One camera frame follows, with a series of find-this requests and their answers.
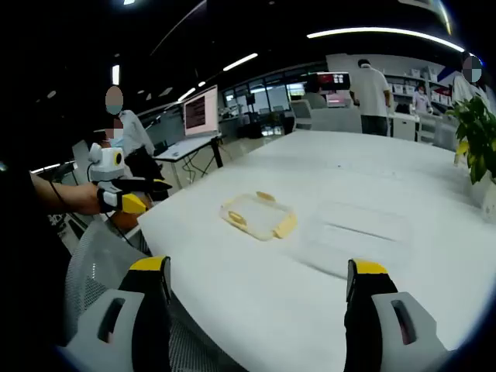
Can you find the green potted plant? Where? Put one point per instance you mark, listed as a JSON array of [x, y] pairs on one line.
[[474, 131]]

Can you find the computer monitor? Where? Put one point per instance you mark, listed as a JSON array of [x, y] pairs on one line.
[[201, 112]]

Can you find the person's left hand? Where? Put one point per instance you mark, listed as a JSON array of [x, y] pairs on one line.
[[90, 199]]

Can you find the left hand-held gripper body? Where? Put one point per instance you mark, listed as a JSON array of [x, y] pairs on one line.
[[104, 164]]

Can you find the white storage shelves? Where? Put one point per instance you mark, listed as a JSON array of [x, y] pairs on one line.
[[407, 83]]

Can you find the clear plastic container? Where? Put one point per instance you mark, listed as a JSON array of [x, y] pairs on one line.
[[360, 232]]

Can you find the white plant pot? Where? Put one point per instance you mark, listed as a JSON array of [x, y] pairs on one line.
[[489, 197]]

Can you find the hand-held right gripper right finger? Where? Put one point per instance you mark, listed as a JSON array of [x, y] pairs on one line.
[[383, 329]]

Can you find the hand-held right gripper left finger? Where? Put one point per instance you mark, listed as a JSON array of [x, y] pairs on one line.
[[128, 317]]

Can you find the clear lid with yellow buckle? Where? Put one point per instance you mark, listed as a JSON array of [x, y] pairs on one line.
[[255, 217]]

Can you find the ceiling light bar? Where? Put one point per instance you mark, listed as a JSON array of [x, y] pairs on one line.
[[115, 74], [187, 94], [240, 62]]

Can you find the red display screen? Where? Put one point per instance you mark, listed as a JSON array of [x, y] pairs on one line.
[[333, 79]]

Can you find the grey mesh chair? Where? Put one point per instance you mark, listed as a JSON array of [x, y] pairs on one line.
[[89, 255]]

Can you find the long curved ceiling light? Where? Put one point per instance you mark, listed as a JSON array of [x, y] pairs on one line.
[[387, 32]]

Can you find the white office chair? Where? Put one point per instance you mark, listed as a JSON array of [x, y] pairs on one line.
[[301, 114]]

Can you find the white desk with black legs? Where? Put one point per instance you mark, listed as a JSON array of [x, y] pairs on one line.
[[186, 149]]

